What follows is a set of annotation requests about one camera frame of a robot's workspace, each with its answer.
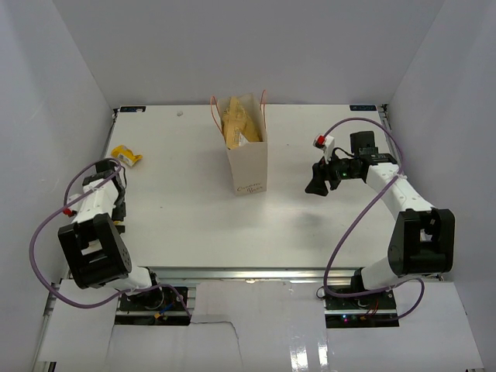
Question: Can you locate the large brown snack bag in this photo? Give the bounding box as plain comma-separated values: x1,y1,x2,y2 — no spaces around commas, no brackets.
221,96,262,150

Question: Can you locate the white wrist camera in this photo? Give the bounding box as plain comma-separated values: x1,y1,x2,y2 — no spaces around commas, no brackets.
312,135,335,163
63,194,82,217

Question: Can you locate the blue table label left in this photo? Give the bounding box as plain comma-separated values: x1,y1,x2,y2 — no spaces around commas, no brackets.
119,106,146,113

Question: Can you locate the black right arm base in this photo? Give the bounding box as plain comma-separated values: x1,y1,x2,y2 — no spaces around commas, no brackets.
315,287,399,329

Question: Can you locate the blue table label right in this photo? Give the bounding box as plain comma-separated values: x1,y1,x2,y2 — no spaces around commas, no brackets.
350,105,377,112

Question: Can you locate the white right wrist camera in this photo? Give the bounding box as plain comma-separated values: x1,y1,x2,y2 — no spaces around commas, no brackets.
312,135,335,163

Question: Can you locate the beige paper bag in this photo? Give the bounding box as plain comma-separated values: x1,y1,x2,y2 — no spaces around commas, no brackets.
209,94,268,196

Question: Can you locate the blue table label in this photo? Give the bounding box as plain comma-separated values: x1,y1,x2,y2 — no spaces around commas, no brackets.
350,105,377,112
119,106,146,113

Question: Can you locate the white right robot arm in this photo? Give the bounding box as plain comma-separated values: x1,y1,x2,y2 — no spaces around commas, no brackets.
305,131,456,309

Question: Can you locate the yellow snack packet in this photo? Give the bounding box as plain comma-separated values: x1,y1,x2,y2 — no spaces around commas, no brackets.
111,145,143,167

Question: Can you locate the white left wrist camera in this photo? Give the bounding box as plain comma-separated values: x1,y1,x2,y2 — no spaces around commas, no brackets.
63,194,82,217

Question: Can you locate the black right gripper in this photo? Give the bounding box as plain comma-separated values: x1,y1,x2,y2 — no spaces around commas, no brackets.
305,148,360,197

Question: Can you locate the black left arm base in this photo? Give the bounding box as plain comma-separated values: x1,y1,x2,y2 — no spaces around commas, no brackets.
114,286,190,326

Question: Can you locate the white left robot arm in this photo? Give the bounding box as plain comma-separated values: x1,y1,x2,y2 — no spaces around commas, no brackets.
57,160,164,309

